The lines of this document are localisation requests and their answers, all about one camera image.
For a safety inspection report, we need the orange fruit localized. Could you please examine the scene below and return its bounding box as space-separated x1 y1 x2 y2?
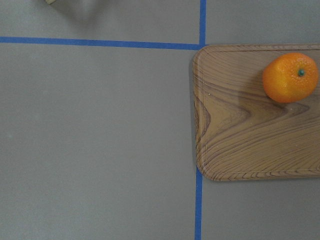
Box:
262 52 319 103

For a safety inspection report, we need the wooden grain tray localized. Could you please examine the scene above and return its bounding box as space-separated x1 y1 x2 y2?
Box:
192 43 320 181

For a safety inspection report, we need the light wooden rack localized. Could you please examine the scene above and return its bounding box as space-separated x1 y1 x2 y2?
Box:
45 0 56 5

